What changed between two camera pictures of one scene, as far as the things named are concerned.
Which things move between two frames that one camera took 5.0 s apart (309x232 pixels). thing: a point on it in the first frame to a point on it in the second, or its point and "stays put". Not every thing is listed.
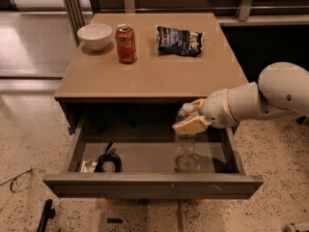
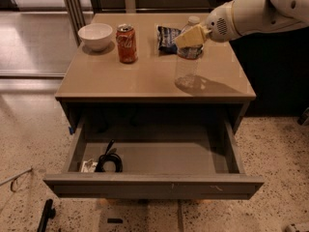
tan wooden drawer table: [143, 68] stays put
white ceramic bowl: [95, 36] stays put
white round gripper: [216, 109] to [221, 25]
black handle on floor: [47, 214] stays put
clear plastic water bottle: [186, 159] to [186, 72]
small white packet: [88, 166] stays put
